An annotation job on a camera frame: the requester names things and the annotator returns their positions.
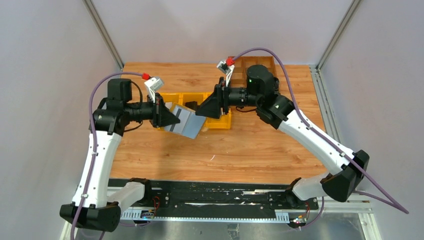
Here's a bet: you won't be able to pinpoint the yellow leather card holder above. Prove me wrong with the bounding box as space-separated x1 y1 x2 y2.
160 102 207 139

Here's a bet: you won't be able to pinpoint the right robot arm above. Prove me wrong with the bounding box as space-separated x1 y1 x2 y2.
195 64 370 207

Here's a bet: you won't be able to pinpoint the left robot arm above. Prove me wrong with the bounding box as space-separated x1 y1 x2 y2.
59 77 180 232

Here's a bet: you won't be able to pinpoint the black cards in bin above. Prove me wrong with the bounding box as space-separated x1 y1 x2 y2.
184 101 198 111

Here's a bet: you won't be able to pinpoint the yellow bin right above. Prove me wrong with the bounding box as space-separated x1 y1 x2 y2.
203 92 232 130

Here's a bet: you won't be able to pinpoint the yellow bin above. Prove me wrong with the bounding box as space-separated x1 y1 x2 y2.
179 92 207 107
203 92 232 130
160 92 181 111

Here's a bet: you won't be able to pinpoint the brown wooden compartment tray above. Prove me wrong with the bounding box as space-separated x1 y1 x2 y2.
227 56 280 97

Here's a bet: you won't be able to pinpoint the yellow bin left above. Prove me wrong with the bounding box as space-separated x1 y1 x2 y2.
160 92 181 111

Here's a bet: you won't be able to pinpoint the yellow bin middle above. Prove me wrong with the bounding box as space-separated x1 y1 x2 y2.
179 92 207 107

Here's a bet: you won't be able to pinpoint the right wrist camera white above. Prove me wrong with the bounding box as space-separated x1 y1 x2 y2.
216 57 235 87

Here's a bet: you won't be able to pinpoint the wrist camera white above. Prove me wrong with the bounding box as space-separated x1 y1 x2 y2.
144 76 164 103
216 57 235 87

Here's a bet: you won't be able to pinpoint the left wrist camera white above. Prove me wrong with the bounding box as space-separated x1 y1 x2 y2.
144 76 164 103

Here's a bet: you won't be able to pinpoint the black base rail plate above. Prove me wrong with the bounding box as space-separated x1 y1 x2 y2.
121 180 319 223

